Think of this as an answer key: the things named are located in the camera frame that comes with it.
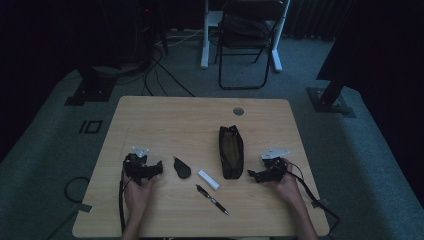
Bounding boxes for dark teardrop-shaped pouch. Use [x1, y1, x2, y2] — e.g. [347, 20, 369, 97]
[172, 155, 193, 180]

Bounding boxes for black stand base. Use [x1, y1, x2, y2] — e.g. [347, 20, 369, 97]
[64, 65, 117, 107]
[306, 75, 357, 119]

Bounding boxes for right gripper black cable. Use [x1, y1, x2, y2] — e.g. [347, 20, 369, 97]
[283, 161, 342, 235]

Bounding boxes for white eraser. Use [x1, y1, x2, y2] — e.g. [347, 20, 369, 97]
[197, 169, 222, 192]

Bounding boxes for black pen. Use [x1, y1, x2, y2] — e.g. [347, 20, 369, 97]
[195, 183, 231, 217]

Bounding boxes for black folding chair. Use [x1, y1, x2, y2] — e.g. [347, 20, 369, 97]
[214, 0, 285, 91]

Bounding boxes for black floor cables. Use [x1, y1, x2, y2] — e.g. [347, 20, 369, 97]
[142, 46, 197, 98]

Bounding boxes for grey tape strip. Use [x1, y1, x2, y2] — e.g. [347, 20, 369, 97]
[311, 198, 330, 210]
[70, 202, 94, 214]

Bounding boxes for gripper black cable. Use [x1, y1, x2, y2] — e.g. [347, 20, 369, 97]
[117, 169, 135, 233]
[283, 161, 342, 235]

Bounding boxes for dark equipment rack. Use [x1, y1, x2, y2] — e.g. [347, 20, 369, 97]
[131, 0, 169, 69]

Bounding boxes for person's left hand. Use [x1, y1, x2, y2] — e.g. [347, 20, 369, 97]
[123, 175, 158, 218]

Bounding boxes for person's right hand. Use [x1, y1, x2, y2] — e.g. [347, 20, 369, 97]
[271, 167, 303, 208]

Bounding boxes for black pencil case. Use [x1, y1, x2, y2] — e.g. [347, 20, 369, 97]
[218, 124, 245, 181]

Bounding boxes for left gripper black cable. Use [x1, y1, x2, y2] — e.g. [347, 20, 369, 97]
[117, 169, 135, 233]

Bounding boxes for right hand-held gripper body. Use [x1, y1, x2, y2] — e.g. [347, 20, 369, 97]
[261, 147, 291, 183]

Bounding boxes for white desk frame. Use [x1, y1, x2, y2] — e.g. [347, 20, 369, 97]
[199, 0, 292, 74]

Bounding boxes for white floor cable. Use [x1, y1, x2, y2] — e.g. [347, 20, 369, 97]
[155, 29, 205, 48]

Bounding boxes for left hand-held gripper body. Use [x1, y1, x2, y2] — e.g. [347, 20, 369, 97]
[122, 146, 154, 186]

